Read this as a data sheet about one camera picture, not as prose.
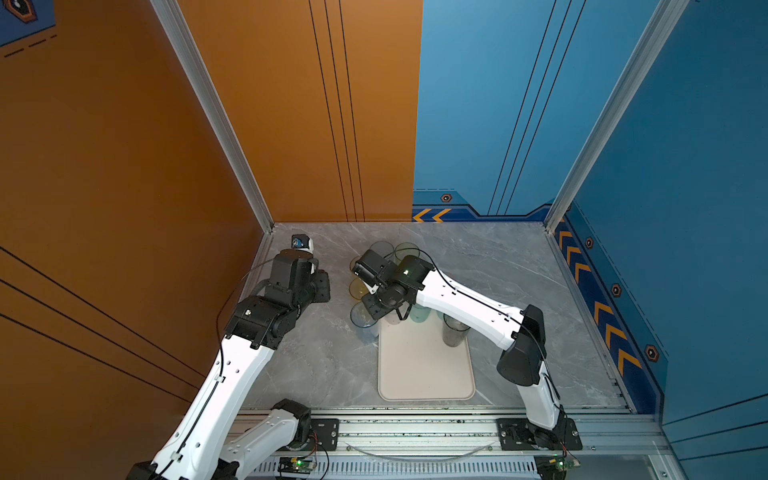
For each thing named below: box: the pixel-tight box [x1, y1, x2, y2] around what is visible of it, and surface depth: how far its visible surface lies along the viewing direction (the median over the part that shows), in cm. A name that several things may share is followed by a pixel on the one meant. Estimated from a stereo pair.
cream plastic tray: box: [378, 312, 476, 402], surface depth 86 cm
